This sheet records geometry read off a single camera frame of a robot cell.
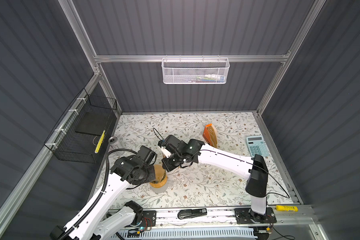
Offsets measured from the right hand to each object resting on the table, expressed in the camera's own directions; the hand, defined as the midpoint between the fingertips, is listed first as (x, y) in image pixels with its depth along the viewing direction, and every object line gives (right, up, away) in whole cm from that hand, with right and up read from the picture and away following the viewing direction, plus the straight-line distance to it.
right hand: (163, 168), depth 74 cm
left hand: (-6, -3, -2) cm, 7 cm away
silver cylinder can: (-33, +13, +15) cm, 38 cm away
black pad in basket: (-36, +23, +2) cm, 43 cm away
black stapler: (+11, -20, -3) cm, 24 cm away
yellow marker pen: (-30, +14, -3) cm, 33 cm away
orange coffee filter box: (+28, +16, +22) cm, 39 cm away
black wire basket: (-41, +17, 0) cm, 45 cm away
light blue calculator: (+59, +9, +25) cm, 65 cm away
